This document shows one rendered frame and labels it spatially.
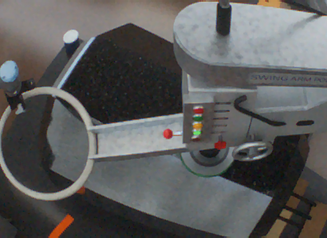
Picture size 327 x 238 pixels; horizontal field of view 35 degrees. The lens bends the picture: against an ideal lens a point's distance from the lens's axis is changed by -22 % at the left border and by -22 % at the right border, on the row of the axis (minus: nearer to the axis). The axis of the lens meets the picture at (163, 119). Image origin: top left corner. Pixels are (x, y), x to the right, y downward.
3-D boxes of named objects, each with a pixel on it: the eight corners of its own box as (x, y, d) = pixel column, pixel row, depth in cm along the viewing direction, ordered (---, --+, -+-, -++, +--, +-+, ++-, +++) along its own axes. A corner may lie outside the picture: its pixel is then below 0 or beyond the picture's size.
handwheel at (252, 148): (268, 134, 202) (273, 117, 188) (269, 160, 198) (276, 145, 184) (228, 136, 202) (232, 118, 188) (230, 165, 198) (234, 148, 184)
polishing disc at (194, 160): (246, 137, 232) (246, 136, 231) (218, 184, 225) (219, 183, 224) (198, 112, 236) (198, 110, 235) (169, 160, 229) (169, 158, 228)
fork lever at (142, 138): (272, 97, 213) (270, 91, 209) (277, 145, 206) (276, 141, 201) (92, 123, 230) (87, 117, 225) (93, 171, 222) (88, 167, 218)
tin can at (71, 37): (82, 41, 348) (80, 30, 336) (75, 54, 345) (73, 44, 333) (69, 38, 350) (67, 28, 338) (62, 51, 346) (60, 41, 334)
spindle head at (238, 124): (277, 90, 211) (290, 32, 170) (282, 146, 202) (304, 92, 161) (181, 90, 211) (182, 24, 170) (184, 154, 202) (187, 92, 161)
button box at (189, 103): (208, 134, 191) (214, 93, 165) (209, 142, 190) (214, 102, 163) (182, 135, 191) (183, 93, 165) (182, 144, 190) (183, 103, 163)
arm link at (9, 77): (-2, 61, 202) (17, 56, 203) (2, 75, 213) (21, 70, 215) (-2, 81, 198) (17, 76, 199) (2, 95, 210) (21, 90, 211)
